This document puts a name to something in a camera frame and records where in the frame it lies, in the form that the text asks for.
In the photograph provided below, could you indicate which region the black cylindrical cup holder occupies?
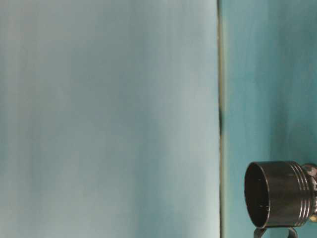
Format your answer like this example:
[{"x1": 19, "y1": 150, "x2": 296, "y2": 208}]
[{"x1": 244, "y1": 161, "x2": 317, "y2": 228}]

